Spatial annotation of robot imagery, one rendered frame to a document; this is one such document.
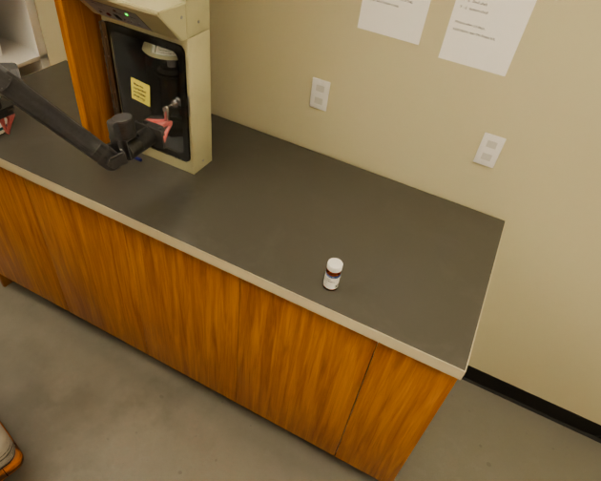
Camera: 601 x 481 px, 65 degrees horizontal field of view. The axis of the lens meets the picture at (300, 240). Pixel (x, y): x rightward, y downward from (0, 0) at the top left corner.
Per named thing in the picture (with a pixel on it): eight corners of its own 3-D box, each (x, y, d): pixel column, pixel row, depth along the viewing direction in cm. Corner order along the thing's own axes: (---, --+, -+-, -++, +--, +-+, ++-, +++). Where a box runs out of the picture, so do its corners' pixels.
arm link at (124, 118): (95, 159, 139) (110, 170, 134) (83, 123, 131) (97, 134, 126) (133, 144, 145) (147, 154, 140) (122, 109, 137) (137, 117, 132)
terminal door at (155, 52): (121, 134, 172) (102, 18, 145) (191, 162, 164) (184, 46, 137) (119, 135, 171) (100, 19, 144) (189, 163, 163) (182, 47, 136)
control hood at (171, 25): (99, 10, 144) (93, -26, 137) (188, 39, 135) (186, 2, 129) (70, 20, 136) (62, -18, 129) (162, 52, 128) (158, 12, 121)
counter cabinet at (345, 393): (100, 214, 285) (67, 68, 224) (427, 366, 232) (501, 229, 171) (2, 285, 238) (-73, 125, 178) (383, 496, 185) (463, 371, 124)
